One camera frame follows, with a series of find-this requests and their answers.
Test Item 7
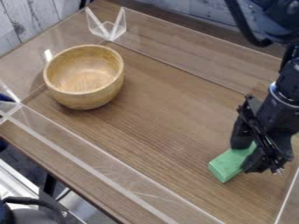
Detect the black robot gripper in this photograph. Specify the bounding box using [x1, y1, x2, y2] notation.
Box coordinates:
[229, 83, 299, 173]

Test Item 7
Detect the green rectangular block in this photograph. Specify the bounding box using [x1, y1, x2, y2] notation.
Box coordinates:
[208, 143, 256, 183]

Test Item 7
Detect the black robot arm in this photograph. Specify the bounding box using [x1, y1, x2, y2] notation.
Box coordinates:
[224, 0, 299, 173]

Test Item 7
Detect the light wooden bowl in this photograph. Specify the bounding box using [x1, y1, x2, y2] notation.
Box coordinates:
[42, 45, 125, 110]

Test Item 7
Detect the black table leg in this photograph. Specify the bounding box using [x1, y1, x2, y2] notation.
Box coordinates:
[42, 174, 57, 197]

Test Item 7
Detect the clear acrylic wall enclosure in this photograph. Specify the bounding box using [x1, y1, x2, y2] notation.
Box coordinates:
[0, 2, 299, 224]

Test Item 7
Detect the black cable lower left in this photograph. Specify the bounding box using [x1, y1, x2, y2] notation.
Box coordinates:
[0, 195, 68, 224]

